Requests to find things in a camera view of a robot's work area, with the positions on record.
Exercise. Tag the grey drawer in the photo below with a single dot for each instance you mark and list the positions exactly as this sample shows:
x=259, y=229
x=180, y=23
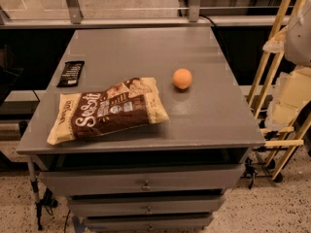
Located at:
x=181, y=178
x=149, y=223
x=146, y=206

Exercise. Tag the top grey drawer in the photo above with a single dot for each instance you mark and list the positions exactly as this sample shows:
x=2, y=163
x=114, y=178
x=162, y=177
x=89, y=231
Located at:
x=181, y=178

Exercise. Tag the bottom grey drawer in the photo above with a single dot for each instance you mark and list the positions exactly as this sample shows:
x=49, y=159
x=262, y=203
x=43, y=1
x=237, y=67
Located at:
x=149, y=223

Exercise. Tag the grey drawer cabinet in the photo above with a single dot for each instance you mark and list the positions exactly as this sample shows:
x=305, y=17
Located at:
x=155, y=132

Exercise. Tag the middle grey drawer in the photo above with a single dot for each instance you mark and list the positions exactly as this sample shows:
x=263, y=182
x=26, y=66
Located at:
x=146, y=206

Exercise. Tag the metal tripod leg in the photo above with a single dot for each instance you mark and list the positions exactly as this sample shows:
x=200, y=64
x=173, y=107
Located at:
x=48, y=201

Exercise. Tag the yellow wooden rack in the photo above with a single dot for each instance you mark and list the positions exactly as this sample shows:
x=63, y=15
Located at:
x=280, y=144

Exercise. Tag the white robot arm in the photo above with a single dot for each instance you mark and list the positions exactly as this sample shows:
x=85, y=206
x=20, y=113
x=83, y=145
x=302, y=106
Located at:
x=292, y=92

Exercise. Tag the orange fruit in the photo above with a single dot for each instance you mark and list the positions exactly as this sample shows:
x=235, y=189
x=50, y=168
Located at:
x=182, y=78

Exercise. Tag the glass railing panel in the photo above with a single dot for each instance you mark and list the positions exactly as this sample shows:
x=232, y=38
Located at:
x=77, y=11

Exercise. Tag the brown chip bag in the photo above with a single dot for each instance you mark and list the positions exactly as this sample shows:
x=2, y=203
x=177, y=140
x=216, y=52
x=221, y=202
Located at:
x=129, y=104

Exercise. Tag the black snack bar wrapper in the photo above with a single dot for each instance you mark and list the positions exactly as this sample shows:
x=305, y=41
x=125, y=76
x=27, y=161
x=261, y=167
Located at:
x=71, y=74

